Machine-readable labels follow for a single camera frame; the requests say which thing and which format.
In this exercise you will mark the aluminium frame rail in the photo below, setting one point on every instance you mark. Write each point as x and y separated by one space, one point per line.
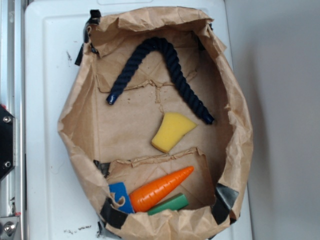
12 96

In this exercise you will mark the orange plastic carrot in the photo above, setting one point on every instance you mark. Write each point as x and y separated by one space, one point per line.
147 196

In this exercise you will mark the black mounting plate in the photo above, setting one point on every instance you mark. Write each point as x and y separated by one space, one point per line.
7 142

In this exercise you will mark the brown paper bag tray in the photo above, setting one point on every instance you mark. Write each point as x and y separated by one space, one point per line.
107 143

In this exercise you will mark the green sponge block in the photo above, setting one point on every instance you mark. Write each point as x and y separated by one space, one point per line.
173 203

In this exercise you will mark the blue sponge block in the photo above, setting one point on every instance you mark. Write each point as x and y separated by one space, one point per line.
121 197

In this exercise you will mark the metal corner bracket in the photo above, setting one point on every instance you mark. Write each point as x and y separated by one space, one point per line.
10 228

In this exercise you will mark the yellow sponge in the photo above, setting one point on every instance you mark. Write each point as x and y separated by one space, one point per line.
173 128

